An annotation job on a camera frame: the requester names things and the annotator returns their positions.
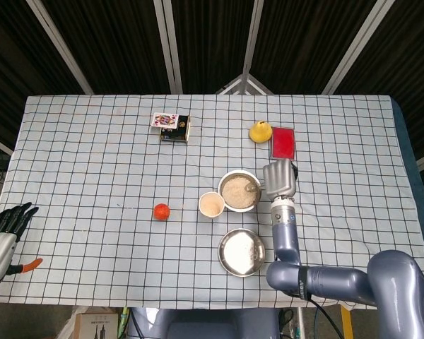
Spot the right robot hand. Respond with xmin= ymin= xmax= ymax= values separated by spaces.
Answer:
xmin=259 ymin=158 xmax=300 ymax=201

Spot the metal spoon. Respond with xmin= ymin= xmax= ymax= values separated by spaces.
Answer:
xmin=245 ymin=179 xmax=266 ymax=194

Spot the white bowl of grain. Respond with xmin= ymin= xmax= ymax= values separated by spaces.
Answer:
xmin=218 ymin=169 xmax=263 ymax=213

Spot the white paper cup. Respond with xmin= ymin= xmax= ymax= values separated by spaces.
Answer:
xmin=198 ymin=191 xmax=225 ymax=219

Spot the red stamp pad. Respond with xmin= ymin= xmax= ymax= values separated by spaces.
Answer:
xmin=268 ymin=126 xmax=298 ymax=162

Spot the yellow pear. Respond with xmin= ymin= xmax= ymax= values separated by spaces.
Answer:
xmin=248 ymin=120 xmax=273 ymax=143

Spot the steel plate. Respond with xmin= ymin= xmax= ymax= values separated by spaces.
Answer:
xmin=218 ymin=228 xmax=266 ymax=278

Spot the playing card deck box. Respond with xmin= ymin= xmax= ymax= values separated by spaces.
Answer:
xmin=158 ymin=114 xmax=192 ymax=143

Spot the orange fruit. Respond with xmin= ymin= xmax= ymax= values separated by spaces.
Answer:
xmin=153 ymin=203 xmax=171 ymax=221

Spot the cardboard box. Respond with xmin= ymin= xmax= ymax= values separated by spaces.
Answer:
xmin=73 ymin=312 xmax=119 ymax=339

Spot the queen playing card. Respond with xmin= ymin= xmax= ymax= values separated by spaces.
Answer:
xmin=150 ymin=112 xmax=179 ymax=129

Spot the checkered tablecloth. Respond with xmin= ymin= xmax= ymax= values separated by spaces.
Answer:
xmin=0 ymin=93 xmax=424 ymax=311

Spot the dark blue under cloth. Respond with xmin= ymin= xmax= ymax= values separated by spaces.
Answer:
xmin=389 ymin=97 xmax=424 ymax=248

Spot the blue-grey robot torso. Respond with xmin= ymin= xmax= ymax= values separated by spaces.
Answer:
xmin=126 ymin=307 xmax=282 ymax=339

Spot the white triangular frame brace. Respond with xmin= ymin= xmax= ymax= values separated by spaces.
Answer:
xmin=215 ymin=73 xmax=273 ymax=95

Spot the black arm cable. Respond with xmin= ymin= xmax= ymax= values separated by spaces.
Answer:
xmin=305 ymin=295 xmax=344 ymax=339

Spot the white aluminium frame post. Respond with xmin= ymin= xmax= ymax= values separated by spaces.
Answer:
xmin=321 ymin=0 xmax=393 ymax=95
xmin=242 ymin=0 xmax=266 ymax=93
xmin=25 ymin=0 xmax=95 ymax=95
xmin=153 ymin=0 xmax=184 ymax=95

